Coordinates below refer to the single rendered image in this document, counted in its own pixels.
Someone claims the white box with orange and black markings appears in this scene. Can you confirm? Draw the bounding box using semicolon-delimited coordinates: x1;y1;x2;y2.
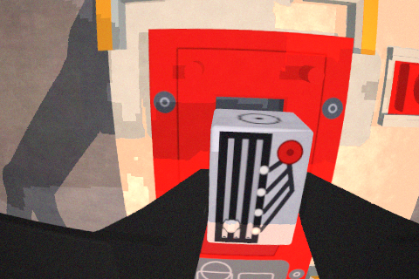
207;108;313;245

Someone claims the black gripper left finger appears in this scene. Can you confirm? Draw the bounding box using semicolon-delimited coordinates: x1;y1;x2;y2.
0;168;210;279

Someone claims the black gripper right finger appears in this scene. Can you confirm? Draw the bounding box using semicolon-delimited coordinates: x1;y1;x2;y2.
299;172;419;279

